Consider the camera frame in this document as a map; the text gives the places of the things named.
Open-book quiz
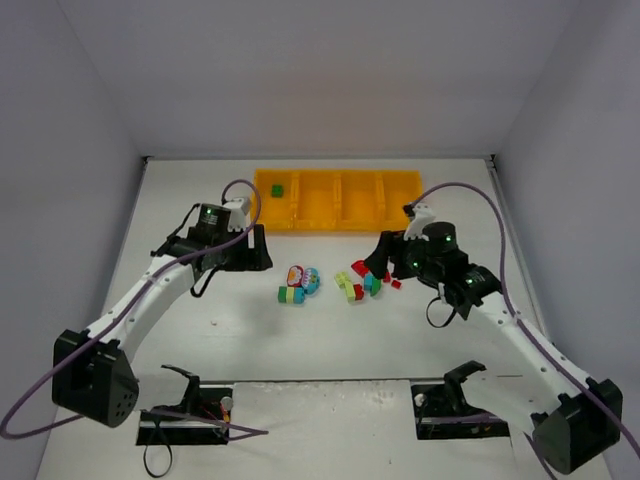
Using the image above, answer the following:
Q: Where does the red flower lego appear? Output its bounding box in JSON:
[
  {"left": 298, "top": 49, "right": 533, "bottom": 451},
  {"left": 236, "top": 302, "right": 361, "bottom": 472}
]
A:
[{"left": 286, "top": 265, "right": 304, "bottom": 288}]

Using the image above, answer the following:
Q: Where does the blue flower lego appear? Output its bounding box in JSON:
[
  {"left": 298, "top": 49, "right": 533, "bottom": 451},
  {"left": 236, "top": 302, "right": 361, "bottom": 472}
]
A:
[{"left": 301, "top": 267, "right": 321, "bottom": 295}]

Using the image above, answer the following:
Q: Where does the dark green lego brick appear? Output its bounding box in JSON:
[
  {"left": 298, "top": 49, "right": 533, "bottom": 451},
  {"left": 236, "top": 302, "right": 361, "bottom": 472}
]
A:
[{"left": 271, "top": 184, "right": 284, "bottom": 198}]

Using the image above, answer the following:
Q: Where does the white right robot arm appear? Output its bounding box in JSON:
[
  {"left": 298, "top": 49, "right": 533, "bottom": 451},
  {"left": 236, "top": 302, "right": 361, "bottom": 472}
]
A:
[{"left": 364, "top": 222, "right": 623, "bottom": 475}]

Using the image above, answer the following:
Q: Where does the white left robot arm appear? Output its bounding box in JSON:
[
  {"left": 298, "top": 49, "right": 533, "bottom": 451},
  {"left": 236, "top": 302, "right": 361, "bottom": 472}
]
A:
[{"left": 51, "top": 197, "right": 273, "bottom": 428}]

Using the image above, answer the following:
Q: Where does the light blue lego brick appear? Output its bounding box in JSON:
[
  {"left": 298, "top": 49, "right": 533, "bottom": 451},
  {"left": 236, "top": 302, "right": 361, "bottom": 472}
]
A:
[{"left": 363, "top": 273, "right": 378, "bottom": 293}]

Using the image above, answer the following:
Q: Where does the red round lego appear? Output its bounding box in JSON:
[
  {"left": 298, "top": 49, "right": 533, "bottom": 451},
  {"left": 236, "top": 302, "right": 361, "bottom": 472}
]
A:
[{"left": 351, "top": 260, "right": 369, "bottom": 277}]

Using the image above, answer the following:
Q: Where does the green curved lego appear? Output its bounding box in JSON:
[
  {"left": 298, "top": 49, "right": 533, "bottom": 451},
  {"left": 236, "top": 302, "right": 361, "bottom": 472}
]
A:
[{"left": 370, "top": 278, "right": 382, "bottom": 296}]

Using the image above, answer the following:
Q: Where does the yellow bin far left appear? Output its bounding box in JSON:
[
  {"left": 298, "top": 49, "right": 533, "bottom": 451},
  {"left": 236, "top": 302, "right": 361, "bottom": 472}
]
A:
[{"left": 254, "top": 169, "right": 300, "bottom": 233}]

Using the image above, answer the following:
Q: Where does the yellow bin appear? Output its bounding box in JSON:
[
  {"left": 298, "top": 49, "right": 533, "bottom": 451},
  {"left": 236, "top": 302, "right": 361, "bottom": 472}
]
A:
[
  {"left": 337, "top": 170, "right": 384, "bottom": 233},
  {"left": 254, "top": 169, "right": 300, "bottom": 233},
  {"left": 295, "top": 170, "right": 338, "bottom": 232}
]

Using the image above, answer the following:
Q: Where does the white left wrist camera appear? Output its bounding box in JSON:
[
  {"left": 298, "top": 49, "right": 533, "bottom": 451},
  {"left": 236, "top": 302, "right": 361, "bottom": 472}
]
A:
[{"left": 222, "top": 197, "right": 252, "bottom": 232}]

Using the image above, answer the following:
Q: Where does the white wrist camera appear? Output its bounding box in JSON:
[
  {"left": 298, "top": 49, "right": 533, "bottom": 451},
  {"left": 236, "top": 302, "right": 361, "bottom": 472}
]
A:
[
  {"left": 403, "top": 202, "right": 436, "bottom": 241},
  {"left": 222, "top": 197, "right": 252, "bottom": 232}
]

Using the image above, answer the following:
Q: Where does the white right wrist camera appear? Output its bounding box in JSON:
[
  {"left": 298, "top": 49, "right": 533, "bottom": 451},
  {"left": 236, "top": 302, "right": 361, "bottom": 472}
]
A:
[{"left": 403, "top": 202, "right": 436, "bottom": 241}]

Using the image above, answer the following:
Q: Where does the aluminium frame rail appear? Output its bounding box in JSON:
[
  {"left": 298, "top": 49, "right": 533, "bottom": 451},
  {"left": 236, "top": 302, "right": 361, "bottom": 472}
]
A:
[{"left": 486, "top": 154, "right": 544, "bottom": 328}]

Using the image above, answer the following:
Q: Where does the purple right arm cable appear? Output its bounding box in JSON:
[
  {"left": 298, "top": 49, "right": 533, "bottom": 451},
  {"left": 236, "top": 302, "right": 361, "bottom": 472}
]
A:
[{"left": 414, "top": 182, "right": 640, "bottom": 476}]

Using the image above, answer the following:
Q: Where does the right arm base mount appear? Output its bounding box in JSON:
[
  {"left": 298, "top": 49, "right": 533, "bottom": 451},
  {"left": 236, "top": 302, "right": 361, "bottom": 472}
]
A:
[{"left": 411, "top": 360, "right": 510, "bottom": 441}]

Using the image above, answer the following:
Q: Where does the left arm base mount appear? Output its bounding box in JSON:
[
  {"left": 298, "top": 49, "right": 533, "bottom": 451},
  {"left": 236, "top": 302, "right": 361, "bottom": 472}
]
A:
[{"left": 136, "top": 364, "right": 233, "bottom": 446}]

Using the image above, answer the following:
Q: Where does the black loop cable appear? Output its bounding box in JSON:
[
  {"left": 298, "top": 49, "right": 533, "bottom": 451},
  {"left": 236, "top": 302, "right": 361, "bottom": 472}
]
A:
[{"left": 142, "top": 417, "right": 174, "bottom": 479}]

